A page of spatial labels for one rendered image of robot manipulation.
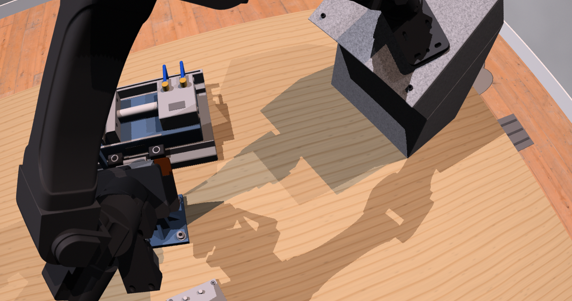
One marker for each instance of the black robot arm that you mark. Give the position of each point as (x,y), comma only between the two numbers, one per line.
(83,239)

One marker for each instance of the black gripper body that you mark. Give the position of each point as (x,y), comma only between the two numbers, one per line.
(138,183)

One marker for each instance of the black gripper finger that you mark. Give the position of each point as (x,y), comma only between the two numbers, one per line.
(165,165)

